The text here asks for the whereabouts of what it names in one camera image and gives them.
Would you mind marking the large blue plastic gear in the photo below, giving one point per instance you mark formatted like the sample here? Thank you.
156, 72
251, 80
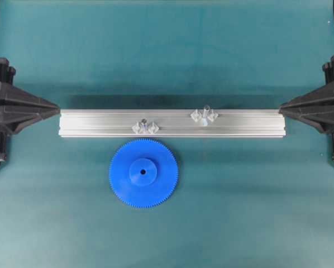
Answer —
143, 173

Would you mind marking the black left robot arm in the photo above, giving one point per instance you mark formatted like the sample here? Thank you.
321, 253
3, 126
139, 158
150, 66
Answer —
18, 108

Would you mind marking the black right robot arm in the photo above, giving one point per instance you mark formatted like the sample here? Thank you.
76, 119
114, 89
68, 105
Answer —
315, 108

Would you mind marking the clear short shaft mount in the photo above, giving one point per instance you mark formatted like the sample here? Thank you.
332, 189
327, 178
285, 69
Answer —
145, 127

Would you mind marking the clear tall shaft mount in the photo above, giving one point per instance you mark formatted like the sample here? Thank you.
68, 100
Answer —
204, 116

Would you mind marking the silver aluminium extrusion rail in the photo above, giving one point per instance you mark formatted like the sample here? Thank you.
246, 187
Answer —
171, 122

